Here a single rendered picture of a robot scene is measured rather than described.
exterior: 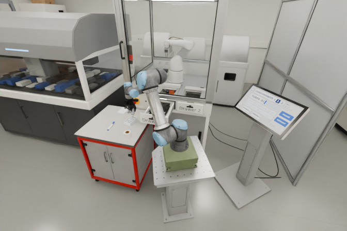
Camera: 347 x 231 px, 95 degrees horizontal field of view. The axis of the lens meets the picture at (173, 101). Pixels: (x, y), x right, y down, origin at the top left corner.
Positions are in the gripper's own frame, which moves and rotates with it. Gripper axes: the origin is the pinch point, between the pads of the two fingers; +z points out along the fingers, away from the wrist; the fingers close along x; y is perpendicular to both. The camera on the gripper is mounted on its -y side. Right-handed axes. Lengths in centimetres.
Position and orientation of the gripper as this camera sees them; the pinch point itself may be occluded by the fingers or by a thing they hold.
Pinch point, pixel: (132, 113)
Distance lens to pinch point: 172.2
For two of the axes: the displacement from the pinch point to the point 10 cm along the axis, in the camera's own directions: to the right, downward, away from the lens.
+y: -4.1, 4.3, -8.0
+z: -0.2, 8.8, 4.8
